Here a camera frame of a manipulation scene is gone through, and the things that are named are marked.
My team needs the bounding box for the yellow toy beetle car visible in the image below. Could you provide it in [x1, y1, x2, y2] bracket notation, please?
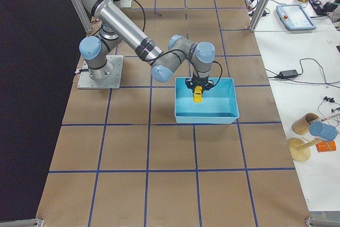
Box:
[193, 86, 203, 103]

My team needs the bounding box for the blue cup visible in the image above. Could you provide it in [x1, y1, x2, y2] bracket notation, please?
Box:
[309, 122, 338, 142]

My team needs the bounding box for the brown paper table cover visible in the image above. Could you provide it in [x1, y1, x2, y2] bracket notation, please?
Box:
[37, 0, 308, 226]

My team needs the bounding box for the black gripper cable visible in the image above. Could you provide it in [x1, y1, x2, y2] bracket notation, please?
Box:
[113, 0, 223, 84]

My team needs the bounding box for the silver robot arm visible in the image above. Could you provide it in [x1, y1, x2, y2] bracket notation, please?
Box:
[81, 0, 216, 91]

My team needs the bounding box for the wooden cup holder stand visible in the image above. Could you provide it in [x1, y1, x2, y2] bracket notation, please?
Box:
[288, 138, 322, 162]

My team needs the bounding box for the teach pendant tablet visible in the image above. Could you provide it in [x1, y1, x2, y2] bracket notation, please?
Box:
[276, 4, 316, 31]

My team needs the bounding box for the aluminium frame post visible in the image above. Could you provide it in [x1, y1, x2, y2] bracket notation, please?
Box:
[249, 0, 282, 32]
[71, 0, 93, 36]

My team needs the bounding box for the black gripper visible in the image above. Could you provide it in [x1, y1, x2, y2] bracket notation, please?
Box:
[185, 75, 214, 91]

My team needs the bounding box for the orange cup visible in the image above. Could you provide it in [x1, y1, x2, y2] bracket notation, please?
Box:
[316, 140, 337, 153]

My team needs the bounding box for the light blue plastic bin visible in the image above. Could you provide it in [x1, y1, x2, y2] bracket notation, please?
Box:
[174, 77, 240, 124]

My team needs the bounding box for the cardboard tube cup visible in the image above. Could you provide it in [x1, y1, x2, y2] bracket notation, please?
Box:
[291, 113, 319, 135]

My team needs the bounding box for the right aluminium frame post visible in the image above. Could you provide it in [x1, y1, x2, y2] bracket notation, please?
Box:
[71, 0, 93, 36]

